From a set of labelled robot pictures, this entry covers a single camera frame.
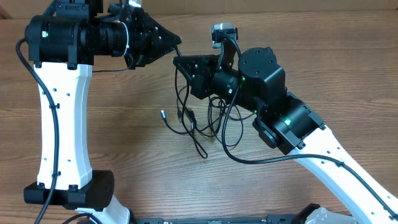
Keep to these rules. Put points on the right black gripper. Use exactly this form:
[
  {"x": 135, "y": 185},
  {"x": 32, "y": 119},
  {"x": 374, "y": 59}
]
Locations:
[{"x": 198, "y": 79}]

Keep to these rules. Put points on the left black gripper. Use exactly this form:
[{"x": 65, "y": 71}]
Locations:
[{"x": 150, "y": 44}]

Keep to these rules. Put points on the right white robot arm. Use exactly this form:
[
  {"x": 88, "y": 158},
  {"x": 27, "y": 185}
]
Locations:
[{"x": 285, "y": 122}]

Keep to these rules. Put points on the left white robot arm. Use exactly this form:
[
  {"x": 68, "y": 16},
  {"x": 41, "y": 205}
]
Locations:
[{"x": 63, "y": 43}]

